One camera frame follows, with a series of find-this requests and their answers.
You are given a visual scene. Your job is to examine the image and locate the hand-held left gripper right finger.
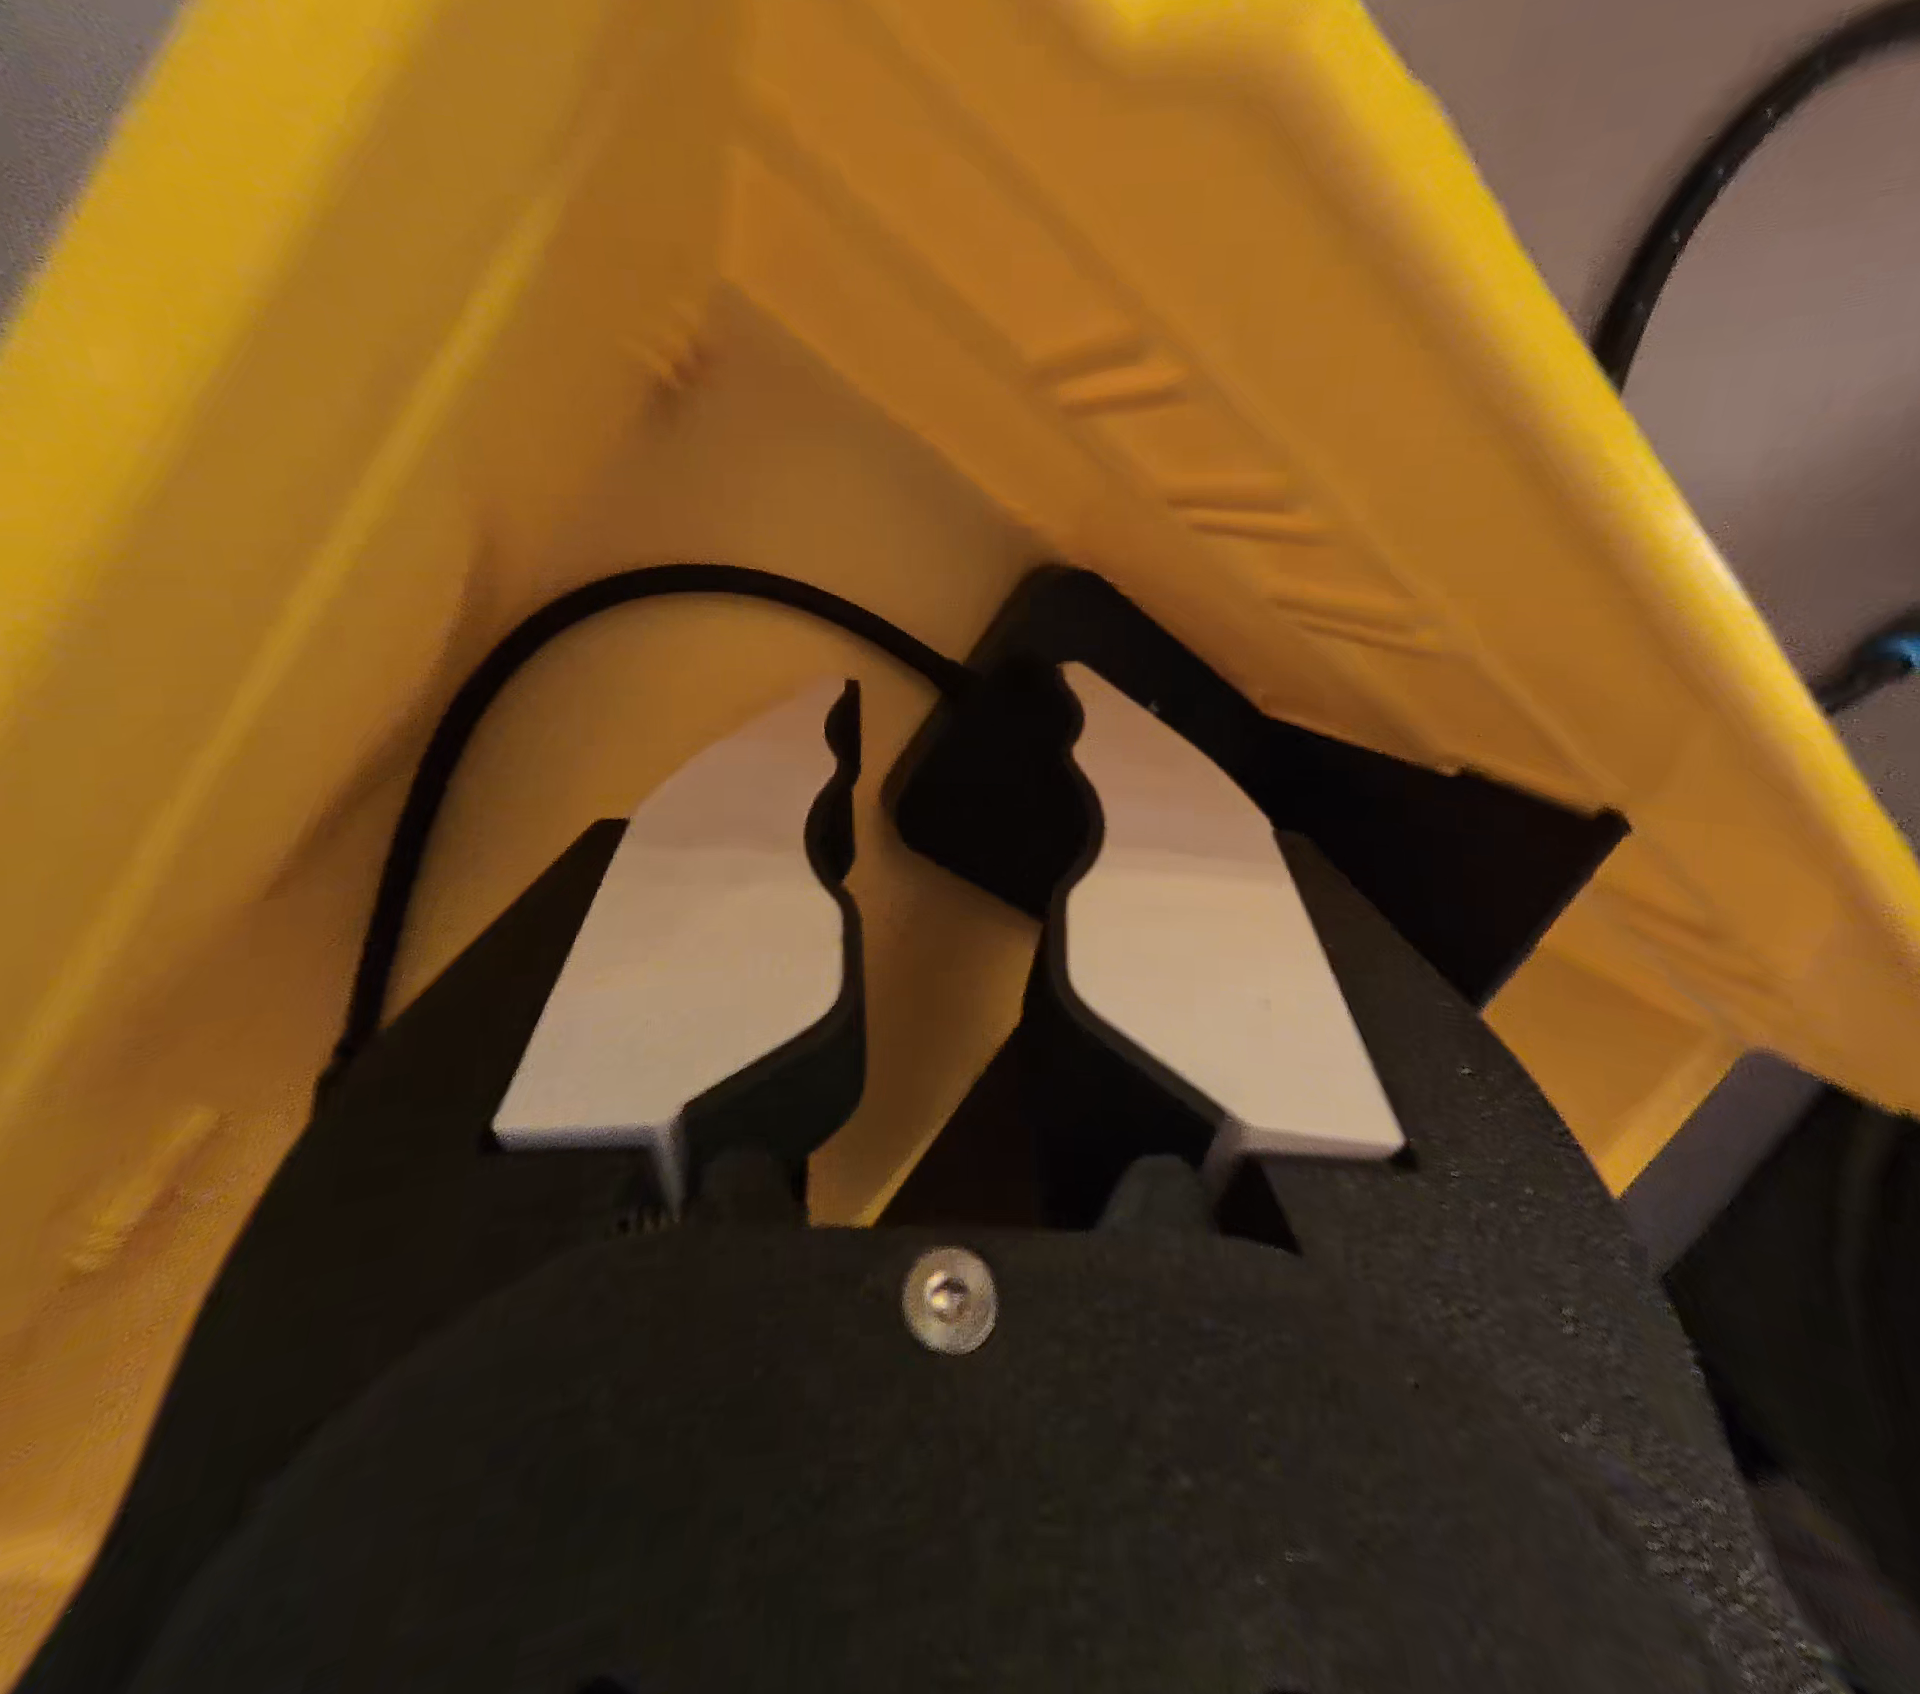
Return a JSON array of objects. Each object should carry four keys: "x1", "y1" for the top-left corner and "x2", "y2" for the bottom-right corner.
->
[{"x1": 1044, "y1": 657, "x2": 1409, "y2": 1167}]

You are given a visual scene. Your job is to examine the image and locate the black bin divider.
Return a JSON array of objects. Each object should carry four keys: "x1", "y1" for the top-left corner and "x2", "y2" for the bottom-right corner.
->
[{"x1": 965, "y1": 566, "x2": 1633, "y2": 1006}]

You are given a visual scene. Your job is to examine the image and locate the yellow plastic storage bin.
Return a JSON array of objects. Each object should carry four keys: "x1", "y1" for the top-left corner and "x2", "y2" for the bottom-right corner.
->
[{"x1": 0, "y1": 0, "x2": 1920, "y2": 1636}]

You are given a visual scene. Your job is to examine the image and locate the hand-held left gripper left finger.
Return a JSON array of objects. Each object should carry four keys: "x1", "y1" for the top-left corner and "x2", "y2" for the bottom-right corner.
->
[{"x1": 492, "y1": 675, "x2": 871, "y2": 1167}]

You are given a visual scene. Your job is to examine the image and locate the black cable with black plug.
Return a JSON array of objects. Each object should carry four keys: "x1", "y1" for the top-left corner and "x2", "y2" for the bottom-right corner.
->
[{"x1": 331, "y1": 559, "x2": 1111, "y2": 1074}]

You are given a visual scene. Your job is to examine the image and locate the black braided hdmi cable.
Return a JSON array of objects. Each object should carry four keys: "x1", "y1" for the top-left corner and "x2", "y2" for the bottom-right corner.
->
[{"x1": 1586, "y1": 0, "x2": 1920, "y2": 714}]

